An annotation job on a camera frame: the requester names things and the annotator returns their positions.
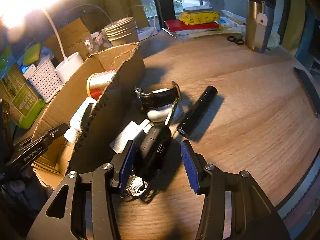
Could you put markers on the grey white flat device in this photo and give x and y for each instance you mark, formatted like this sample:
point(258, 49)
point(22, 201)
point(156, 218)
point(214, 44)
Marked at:
point(197, 9)

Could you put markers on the steel tumbler with tag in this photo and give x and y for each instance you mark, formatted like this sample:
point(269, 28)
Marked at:
point(255, 30)

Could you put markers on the white earbuds case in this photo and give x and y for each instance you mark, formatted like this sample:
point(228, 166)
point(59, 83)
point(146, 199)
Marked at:
point(157, 115)

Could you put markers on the black window frame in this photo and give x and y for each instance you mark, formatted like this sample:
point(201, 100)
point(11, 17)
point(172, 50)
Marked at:
point(162, 0)

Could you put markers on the cluster of small clear bottles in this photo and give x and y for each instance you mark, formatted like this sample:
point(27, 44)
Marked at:
point(96, 41)

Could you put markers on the stack of paper cups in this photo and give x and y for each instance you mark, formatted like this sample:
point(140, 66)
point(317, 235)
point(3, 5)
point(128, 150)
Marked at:
point(122, 33)

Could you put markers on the red book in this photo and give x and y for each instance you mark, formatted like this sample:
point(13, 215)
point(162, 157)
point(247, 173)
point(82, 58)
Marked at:
point(175, 25)

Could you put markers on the black flashlight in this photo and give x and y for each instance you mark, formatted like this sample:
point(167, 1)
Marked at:
point(197, 110)

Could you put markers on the red gold tin can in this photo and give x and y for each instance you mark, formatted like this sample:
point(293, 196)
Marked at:
point(97, 85)

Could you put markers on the black car key with keyring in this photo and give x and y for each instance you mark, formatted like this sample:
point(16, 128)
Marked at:
point(155, 147)

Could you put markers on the white blue tissue packs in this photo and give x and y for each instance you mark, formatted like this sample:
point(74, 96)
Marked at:
point(232, 20)

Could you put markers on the yellow green sponge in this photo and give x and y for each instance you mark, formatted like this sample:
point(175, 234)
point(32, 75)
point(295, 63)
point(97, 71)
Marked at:
point(32, 53)

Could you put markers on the white perforated basket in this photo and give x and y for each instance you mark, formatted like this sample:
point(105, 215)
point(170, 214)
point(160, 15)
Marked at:
point(45, 82)

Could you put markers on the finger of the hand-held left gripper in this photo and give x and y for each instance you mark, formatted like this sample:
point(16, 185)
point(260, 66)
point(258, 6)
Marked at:
point(53, 131)

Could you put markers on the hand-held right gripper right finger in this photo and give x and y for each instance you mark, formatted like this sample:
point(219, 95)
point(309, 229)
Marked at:
point(190, 167)

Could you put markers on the cardboard box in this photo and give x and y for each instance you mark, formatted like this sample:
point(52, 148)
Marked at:
point(117, 85)

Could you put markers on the brown cardboard package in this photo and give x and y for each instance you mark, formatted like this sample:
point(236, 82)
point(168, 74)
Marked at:
point(72, 35)

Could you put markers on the white charger adapter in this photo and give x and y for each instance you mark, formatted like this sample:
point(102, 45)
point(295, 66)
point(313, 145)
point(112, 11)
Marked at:
point(125, 137)

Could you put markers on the pale green pack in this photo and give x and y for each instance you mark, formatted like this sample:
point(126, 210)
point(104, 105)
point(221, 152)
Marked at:
point(273, 41)

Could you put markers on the blue white small box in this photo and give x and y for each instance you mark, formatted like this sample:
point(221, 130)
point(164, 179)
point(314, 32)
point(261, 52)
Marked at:
point(28, 71)

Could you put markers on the black smartphone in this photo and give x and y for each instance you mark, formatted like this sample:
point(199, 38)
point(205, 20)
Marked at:
point(308, 87)

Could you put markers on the yellow printed packet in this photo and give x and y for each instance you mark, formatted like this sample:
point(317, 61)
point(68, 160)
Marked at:
point(200, 18)

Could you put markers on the white desk lamp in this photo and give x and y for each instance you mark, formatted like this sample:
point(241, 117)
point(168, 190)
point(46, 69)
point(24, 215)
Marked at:
point(68, 66)

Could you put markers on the black scissors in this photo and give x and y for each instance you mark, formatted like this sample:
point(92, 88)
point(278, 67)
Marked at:
point(236, 40)

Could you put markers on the white pill bottle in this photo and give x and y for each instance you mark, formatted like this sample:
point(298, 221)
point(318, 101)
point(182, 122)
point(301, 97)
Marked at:
point(80, 115)

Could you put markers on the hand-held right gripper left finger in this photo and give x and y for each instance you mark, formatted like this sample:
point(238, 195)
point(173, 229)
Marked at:
point(127, 167)

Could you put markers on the green printed carton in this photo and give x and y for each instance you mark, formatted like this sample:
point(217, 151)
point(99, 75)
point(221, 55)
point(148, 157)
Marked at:
point(25, 105)

